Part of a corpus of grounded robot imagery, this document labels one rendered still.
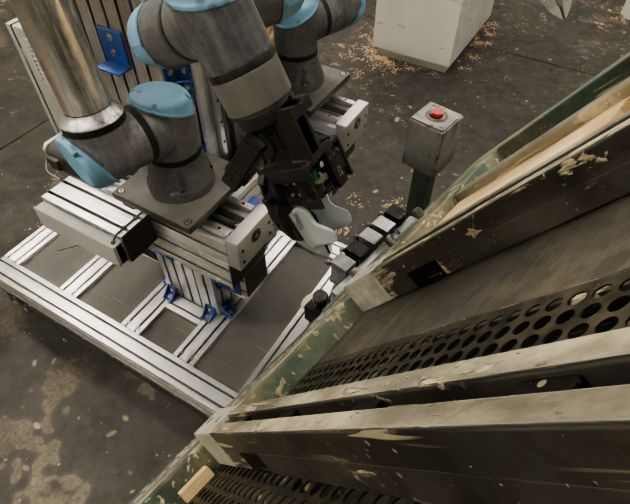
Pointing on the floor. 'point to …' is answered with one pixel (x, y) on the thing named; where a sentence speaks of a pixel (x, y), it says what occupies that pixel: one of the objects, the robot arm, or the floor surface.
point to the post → (419, 191)
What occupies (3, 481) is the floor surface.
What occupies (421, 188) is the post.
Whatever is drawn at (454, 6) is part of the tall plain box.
